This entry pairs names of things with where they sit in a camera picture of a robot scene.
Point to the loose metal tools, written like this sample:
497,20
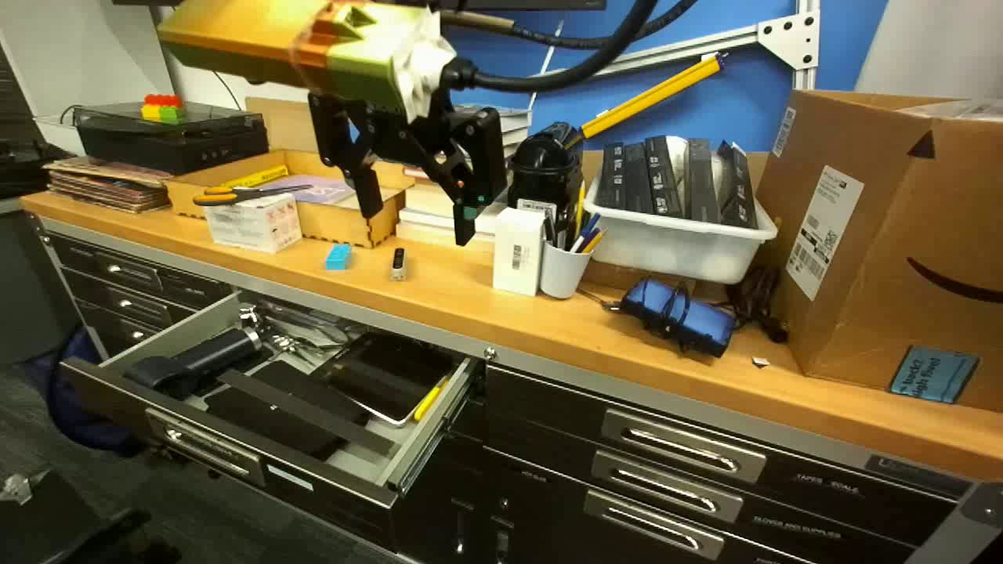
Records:
285,331

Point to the white metal frame bracket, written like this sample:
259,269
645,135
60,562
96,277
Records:
779,37

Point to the black flat case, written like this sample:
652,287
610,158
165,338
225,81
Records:
666,175
702,181
737,187
621,176

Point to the small blue block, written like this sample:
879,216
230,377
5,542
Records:
340,260

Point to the large cardboard shipping box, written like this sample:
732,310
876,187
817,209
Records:
921,229

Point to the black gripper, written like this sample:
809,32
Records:
408,123

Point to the open grey metal drawer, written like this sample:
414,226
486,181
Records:
314,476

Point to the robot arm with white wrist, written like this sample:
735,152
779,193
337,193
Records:
261,37

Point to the yellow and black tool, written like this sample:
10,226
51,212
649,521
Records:
236,189

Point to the small white scrap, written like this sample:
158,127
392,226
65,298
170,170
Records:
759,361

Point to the yellow and black bar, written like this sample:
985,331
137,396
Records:
652,96

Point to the blue sticky note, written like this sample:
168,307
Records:
931,377

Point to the white upright carton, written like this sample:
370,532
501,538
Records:
518,253

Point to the papers in wooden tray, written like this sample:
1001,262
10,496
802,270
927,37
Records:
314,189

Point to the stack of brown books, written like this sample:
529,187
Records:
106,183

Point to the black handheld device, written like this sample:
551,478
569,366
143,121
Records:
192,366

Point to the white pen cup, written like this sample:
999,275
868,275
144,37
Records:
563,275

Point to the dark blue bag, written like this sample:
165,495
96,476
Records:
73,408

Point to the blue and black pouch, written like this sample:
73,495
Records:
678,316

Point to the white printed carton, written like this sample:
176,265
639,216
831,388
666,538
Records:
251,225

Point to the blue wall panel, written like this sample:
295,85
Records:
732,98

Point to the black chair base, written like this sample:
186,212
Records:
51,521

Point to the black drawer cabinet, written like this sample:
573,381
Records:
836,503

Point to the white plastic bin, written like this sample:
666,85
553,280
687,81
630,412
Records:
678,250

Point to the stack of white books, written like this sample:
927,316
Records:
426,216

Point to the black tape dispenser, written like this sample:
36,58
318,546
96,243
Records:
542,168

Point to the long black box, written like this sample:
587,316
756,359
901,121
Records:
284,412

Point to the black equipment case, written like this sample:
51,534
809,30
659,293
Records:
175,143

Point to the shallow wooden tray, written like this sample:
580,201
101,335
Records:
345,220

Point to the black tray with silver rim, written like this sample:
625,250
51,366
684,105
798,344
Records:
387,377

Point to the pens in cup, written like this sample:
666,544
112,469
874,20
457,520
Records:
584,234

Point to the yellow pencil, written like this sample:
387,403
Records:
431,401

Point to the colourful toy blocks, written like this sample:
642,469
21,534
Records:
162,107

